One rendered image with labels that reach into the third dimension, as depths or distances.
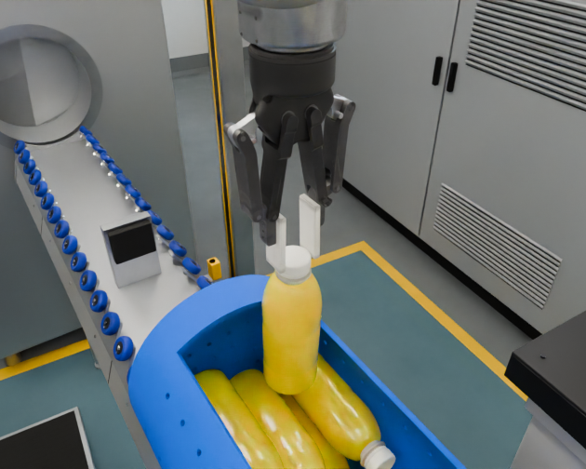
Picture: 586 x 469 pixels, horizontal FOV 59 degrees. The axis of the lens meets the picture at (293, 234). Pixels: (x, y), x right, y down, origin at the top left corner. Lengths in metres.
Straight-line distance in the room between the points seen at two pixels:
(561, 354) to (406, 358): 1.39
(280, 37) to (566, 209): 1.78
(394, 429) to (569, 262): 1.54
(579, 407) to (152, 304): 0.79
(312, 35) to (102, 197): 1.17
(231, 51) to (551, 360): 0.87
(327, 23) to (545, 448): 0.78
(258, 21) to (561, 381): 0.68
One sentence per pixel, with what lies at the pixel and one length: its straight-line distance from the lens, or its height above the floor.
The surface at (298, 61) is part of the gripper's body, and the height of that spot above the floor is 1.56.
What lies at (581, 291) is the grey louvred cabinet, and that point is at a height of 0.39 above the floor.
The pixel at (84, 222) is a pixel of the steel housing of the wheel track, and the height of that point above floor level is 0.93.
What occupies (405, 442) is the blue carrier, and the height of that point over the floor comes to 1.08.
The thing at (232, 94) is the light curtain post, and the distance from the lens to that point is 1.26.
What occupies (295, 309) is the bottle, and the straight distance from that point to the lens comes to 0.59.
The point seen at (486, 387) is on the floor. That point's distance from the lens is 2.27.
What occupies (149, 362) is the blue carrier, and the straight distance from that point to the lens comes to 0.69.
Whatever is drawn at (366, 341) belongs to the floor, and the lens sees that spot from 2.32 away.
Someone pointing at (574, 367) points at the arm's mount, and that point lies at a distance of 0.92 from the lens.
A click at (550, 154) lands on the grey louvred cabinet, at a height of 0.82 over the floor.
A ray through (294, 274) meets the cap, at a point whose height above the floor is 1.32.
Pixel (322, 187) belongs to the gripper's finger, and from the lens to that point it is 0.54.
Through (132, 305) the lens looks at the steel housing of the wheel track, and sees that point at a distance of 1.15.
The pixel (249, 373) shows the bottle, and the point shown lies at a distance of 0.76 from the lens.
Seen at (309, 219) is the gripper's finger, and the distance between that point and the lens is 0.56.
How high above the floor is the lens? 1.69
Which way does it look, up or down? 36 degrees down
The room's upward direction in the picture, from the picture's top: straight up
